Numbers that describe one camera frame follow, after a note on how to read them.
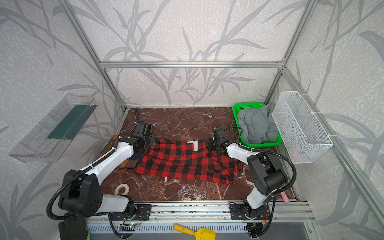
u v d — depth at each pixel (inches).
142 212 28.7
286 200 30.2
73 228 27.2
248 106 44.3
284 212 29.7
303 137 24.2
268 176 18.0
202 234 26.1
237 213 28.9
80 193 16.2
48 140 25.3
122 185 32.3
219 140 28.8
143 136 26.4
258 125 41.6
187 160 35.1
